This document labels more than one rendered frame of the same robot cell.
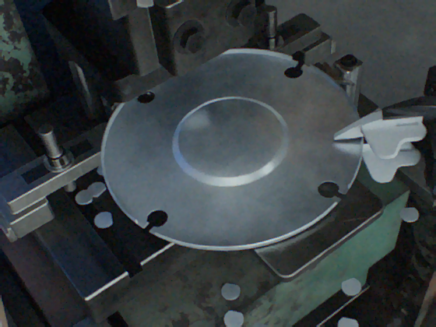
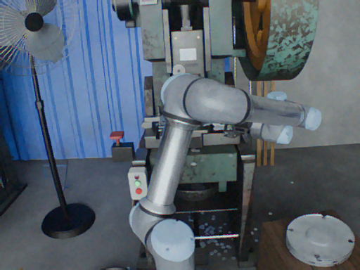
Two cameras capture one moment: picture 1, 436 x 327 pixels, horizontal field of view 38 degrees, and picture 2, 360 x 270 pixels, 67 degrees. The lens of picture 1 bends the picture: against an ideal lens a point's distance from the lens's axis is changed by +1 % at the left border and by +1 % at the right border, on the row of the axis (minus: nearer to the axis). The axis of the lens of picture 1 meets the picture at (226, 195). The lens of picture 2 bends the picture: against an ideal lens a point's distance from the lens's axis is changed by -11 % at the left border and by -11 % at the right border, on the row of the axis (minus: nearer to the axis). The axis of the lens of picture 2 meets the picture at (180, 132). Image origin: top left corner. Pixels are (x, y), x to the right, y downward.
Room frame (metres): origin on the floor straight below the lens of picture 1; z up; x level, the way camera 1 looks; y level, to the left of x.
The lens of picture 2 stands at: (-0.65, -0.70, 1.22)
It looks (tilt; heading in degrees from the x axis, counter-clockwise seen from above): 21 degrees down; 34
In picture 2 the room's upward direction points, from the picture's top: 4 degrees counter-clockwise
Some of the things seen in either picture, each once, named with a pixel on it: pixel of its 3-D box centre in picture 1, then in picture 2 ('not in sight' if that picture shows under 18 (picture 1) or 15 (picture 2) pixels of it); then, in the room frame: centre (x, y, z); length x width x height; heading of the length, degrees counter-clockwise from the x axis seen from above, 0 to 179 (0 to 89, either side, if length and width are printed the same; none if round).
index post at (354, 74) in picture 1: (345, 87); not in sight; (0.57, -0.16, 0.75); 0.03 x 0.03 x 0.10; 32
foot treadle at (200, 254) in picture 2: not in sight; (196, 229); (0.47, -0.02, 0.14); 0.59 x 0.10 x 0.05; 32
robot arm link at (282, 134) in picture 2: not in sight; (277, 131); (0.41, -0.43, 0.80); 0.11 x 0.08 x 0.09; 84
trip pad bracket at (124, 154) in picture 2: not in sight; (124, 162); (0.23, 0.20, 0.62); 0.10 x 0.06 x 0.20; 122
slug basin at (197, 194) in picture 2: not in sight; (194, 182); (0.59, 0.05, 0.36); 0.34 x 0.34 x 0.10
